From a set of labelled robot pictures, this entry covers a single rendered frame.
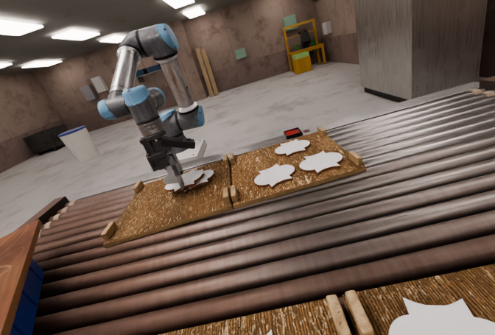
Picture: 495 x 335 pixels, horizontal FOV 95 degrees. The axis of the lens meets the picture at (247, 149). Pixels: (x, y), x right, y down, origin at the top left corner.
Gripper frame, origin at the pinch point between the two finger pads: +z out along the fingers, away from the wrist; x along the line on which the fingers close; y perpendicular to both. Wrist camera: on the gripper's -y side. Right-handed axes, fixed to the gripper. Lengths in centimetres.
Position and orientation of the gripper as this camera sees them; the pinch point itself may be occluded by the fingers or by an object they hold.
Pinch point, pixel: (183, 180)
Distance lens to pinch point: 87.8
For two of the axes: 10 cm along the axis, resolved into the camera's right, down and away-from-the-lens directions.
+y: -9.2, 3.7, -1.7
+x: 2.9, 3.1, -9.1
